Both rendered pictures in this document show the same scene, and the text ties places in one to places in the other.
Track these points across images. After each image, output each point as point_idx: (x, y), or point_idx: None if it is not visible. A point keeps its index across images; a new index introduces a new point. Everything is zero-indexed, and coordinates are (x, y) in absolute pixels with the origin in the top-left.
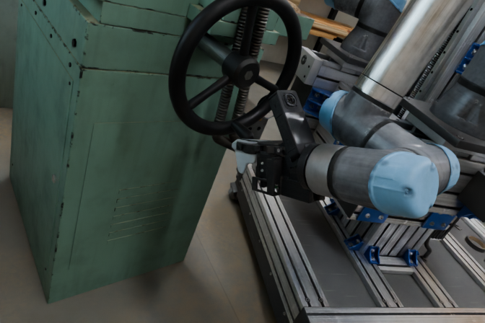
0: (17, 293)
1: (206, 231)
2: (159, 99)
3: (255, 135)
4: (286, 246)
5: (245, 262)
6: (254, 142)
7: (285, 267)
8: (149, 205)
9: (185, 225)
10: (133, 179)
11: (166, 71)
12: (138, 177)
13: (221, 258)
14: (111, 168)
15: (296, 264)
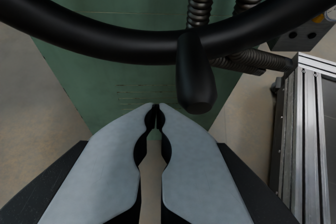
0: (84, 127)
1: (234, 117)
2: None
3: (303, 46)
4: (305, 181)
5: (260, 158)
6: (107, 196)
7: (292, 207)
8: (155, 100)
9: (200, 119)
10: (126, 78)
11: None
12: (132, 76)
13: (239, 147)
14: (94, 64)
15: (310, 210)
